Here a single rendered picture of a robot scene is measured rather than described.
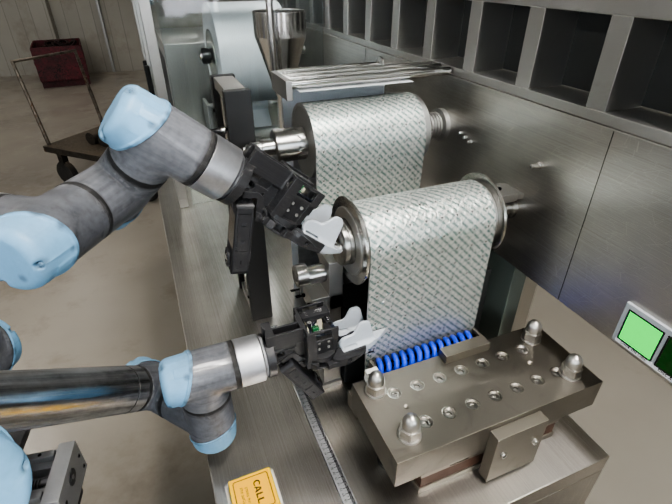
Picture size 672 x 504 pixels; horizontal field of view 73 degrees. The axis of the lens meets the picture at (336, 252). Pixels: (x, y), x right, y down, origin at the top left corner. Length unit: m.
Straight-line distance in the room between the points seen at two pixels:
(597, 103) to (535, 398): 0.47
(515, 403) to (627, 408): 1.63
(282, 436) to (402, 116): 0.65
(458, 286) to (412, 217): 0.18
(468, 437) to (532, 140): 0.50
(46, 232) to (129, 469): 1.64
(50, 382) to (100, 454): 1.47
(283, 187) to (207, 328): 0.60
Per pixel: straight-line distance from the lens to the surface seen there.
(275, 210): 0.61
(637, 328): 0.79
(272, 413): 0.94
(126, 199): 0.60
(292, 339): 0.72
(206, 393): 0.72
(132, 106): 0.55
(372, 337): 0.78
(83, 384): 0.74
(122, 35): 9.49
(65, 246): 0.53
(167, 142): 0.55
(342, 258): 0.73
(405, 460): 0.73
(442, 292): 0.83
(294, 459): 0.88
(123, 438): 2.18
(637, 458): 2.28
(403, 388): 0.81
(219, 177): 0.57
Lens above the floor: 1.63
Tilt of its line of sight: 32 degrees down
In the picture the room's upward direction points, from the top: straight up
